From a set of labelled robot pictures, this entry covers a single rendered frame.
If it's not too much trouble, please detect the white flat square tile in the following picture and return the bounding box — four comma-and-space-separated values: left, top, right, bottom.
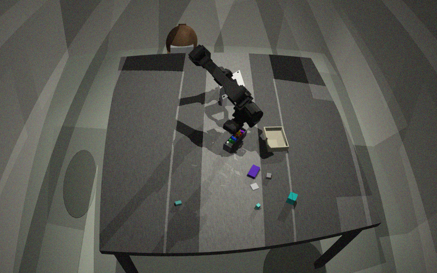
250, 183, 259, 190

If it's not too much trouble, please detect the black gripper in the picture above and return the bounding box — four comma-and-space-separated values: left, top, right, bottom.
223, 106, 245, 135

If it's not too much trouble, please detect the purple rectangular block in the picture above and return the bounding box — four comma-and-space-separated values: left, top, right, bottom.
247, 165, 260, 179

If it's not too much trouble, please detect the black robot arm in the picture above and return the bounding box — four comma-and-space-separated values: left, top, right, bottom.
188, 44, 263, 128

